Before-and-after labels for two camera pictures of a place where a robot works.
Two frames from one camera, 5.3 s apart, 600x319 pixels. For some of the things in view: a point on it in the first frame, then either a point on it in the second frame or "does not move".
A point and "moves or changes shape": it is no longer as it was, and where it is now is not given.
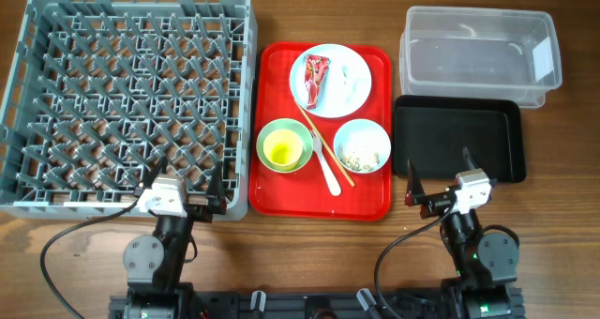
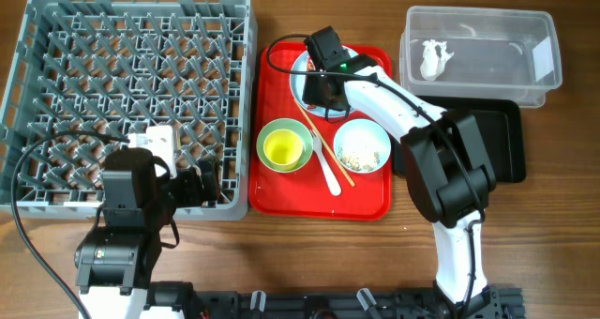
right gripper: (436, 205) to (308, 92)
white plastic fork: (334, 184) does not move
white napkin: (352, 76) moves or changes shape
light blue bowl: (362, 145) does not move
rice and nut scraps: (353, 163) does not move
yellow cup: (283, 149) does not move
